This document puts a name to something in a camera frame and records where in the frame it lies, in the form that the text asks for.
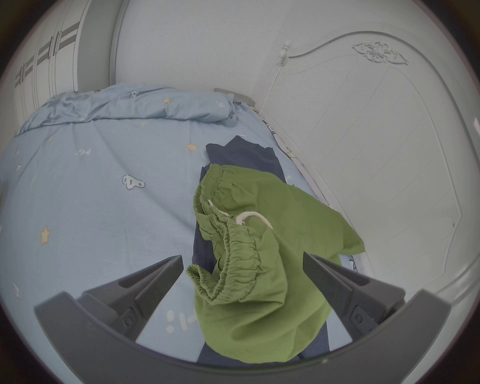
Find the grey bedside table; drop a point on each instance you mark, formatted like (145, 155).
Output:
(240, 96)

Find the dark blue garment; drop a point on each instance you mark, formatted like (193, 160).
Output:
(243, 153)

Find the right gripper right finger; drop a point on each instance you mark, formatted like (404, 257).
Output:
(337, 288)

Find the white wardrobe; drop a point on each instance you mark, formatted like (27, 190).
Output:
(45, 63)

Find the green shorts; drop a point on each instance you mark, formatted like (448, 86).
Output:
(262, 262)

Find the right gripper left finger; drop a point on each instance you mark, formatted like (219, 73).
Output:
(150, 288)

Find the pale blue quilt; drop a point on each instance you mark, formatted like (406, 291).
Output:
(131, 105)

